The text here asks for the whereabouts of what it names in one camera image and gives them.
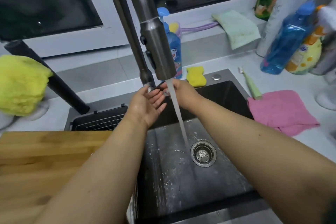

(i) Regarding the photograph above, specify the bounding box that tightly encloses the person's left hand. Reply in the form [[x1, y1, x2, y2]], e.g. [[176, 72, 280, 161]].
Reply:
[[125, 85, 167, 129]]

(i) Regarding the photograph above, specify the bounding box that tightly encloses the person's right hand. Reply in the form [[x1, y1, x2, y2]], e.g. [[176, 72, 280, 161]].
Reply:
[[160, 79, 203, 113]]

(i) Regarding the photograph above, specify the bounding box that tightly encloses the person's left forearm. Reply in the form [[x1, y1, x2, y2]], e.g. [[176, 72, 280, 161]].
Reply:
[[34, 117, 149, 224]]

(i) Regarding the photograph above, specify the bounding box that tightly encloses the person's right forearm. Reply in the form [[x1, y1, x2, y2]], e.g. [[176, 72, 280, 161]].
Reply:
[[188, 96, 336, 224]]

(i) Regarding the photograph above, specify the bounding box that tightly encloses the yellow sponge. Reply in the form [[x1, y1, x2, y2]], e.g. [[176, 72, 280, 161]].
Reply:
[[186, 66, 207, 87]]

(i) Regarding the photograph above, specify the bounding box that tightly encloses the small blue pump soap bottle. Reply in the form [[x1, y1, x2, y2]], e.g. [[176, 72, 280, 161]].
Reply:
[[157, 7, 183, 79]]

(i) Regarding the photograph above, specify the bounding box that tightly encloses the steel pull-down kitchen faucet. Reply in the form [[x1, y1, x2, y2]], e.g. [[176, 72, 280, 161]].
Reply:
[[103, 0, 177, 93]]

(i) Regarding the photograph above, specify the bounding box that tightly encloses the steel sink drain strainer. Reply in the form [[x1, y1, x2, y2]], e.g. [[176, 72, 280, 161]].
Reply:
[[190, 140, 217, 168]]

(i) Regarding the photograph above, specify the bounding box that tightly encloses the light green toothbrush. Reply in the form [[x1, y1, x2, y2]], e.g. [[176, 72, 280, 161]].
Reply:
[[238, 66, 263, 100]]

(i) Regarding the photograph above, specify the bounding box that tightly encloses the black kitchen sink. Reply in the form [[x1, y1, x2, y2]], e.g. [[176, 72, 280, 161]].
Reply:
[[64, 69, 284, 224]]

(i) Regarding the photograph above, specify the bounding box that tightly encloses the light green cloth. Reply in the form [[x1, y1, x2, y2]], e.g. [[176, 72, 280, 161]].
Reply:
[[212, 10, 261, 50]]

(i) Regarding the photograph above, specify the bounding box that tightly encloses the pink cloth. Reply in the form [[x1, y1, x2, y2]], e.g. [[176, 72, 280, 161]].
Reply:
[[247, 90, 320, 137]]

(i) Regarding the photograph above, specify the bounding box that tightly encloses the white holder base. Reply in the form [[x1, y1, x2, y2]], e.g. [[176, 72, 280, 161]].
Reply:
[[0, 98, 50, 130]]

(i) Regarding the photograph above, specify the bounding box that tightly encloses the large blue pump bottle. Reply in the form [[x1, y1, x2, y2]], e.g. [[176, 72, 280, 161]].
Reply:
[[260, 0, 330, 75]]

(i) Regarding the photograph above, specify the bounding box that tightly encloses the yellow fluffy cloth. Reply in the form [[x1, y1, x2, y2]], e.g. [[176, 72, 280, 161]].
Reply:
[[0, 54, 53, 117]]

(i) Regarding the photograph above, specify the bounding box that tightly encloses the wooden cutting board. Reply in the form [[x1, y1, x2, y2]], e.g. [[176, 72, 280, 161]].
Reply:
[[0, 130, 138, 224]]

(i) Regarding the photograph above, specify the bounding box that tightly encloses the tall white bottle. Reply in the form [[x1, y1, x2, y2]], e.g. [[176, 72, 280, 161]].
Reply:
[[256, 0, 318, 58]]

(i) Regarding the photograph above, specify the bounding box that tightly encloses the yellow orange detergent bottle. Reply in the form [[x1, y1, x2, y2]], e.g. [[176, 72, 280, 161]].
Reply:
[[285, 4, 328, 75]]

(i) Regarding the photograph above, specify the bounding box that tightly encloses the grey white bottle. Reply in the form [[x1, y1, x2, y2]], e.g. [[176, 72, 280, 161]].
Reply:
[[310, 0, 336, 76]]

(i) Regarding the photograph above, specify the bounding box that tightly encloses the black wire drain basket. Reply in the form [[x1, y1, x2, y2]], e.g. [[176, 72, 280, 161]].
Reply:
[[71, 104, 128, 131]]

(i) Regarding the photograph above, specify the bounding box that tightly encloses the purple handled yellow brush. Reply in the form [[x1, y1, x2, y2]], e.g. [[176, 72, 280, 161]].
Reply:
[[169, 21, 219, 37]]

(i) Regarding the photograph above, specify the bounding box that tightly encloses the white window frame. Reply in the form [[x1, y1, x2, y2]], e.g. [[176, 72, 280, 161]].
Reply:
[[0, 0, 265, 59]]

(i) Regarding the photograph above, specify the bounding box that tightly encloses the black pole handle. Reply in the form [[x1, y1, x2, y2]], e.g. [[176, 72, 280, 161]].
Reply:
[[4, 39, 90, 115]]

